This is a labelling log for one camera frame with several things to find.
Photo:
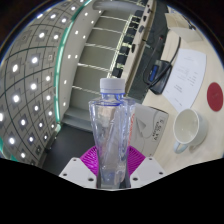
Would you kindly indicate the white ceramic mug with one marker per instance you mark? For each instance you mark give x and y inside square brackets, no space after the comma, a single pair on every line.
[188,128]

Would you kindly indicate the flat round red coaster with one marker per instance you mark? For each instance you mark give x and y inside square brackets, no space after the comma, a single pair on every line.
[215,97]

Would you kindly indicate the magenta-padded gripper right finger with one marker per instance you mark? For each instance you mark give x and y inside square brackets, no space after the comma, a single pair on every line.
[146,170]

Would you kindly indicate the white copy paper box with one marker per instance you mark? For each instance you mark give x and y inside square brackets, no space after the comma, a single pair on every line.
[151,128]

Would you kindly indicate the white printed paper sheet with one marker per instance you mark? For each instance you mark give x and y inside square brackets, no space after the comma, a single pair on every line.
[186,76]

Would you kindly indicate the ceiling lights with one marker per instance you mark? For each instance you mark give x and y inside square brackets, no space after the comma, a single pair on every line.
[33,86]

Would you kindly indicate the open white cardboard box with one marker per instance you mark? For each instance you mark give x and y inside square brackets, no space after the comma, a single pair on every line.
[183,26]

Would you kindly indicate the clear plastic water bottle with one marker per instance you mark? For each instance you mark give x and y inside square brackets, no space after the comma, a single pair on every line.
[111,133]

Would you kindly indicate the black desk conference unit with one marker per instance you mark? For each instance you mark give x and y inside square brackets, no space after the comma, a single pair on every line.
[159,75]

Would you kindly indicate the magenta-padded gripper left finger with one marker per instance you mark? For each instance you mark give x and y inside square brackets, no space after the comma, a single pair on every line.
[80,170]

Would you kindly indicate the black office chairs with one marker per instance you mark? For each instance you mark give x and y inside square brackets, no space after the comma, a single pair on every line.
[128,43]

